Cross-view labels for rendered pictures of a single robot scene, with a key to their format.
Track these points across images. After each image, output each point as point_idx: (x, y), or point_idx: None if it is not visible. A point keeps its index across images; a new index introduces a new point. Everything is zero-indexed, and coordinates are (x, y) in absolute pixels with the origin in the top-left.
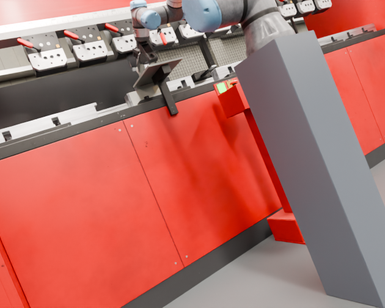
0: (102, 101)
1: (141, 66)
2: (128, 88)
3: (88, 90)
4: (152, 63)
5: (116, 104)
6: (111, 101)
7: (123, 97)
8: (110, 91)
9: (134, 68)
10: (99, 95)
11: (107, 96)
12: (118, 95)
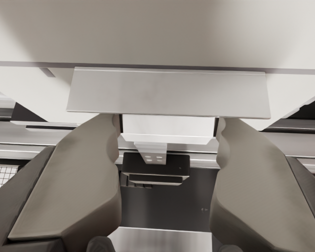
0: (198, 212)
1: (284, 213)
2: (133, 219)
3: (219, 248)
4: (65, 205)
5: (174, 194)
6: (181, 205)
7: (153, 204)
8: (175, 227)
9: (196, 249)
10: (201, 227)
11: (186, 218)
12: (161, 212)
